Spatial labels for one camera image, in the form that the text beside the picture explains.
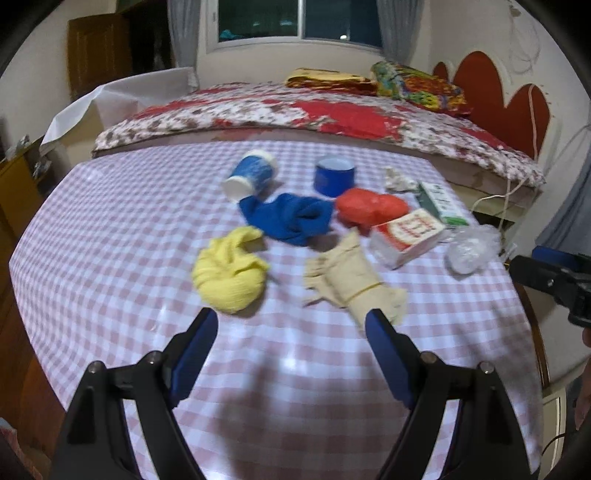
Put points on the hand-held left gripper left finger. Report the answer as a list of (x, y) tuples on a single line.
[(191, 364)]

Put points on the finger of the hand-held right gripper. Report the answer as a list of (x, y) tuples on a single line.
[(554, 257), (535, 277)]

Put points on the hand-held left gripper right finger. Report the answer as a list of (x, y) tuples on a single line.
[(392, 364)]

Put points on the beige cloth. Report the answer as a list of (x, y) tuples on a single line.
[(351, 277)]

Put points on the red and white carton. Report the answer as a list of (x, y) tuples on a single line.
[(408, 235)]

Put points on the grey hanging cloth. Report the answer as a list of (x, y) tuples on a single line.
[(565, 207)]

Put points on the brown wooden nightstand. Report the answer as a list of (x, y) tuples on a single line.
[(547, 350)]

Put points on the clear plastic wrapper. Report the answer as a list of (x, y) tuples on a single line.
[(471, 249)]

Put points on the yellow cloth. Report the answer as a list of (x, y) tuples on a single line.
[(228, 274)]

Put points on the green and white carton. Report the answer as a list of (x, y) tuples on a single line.
[(441, 203)]

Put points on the pink checked tablecloth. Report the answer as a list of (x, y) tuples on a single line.
[(115, 240)]

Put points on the red plastic bag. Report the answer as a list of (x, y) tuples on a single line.
[(367, 207)]

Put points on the crumpled white tissue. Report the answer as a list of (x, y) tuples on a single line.
[(399, 181)]

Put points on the blue cloth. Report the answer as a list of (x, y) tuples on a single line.
[(288, 217)]

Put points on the red scalloped headboard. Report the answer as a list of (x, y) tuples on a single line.
[(480, 87)]

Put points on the blue paper cup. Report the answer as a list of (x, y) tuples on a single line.
[(251, 174)]

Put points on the colourful patterned pillow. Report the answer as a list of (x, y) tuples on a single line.
[(420, 87)]

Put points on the yellow wooden cabinet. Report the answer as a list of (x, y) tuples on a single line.
[(18, 184)]

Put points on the red floral bedspread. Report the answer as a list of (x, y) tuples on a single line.
[(277, 110)]

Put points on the white plastic cover sheet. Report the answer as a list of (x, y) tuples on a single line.
[(115, 99)]

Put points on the grey curtain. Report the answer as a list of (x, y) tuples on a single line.
[(395, 30), (182, 41)]

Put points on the folded yellow red blanket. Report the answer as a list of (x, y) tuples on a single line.
[(330, 81)]

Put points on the brown wooden door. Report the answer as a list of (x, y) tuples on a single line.
[(94, 57)]

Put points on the window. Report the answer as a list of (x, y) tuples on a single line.
[(295, 21)]

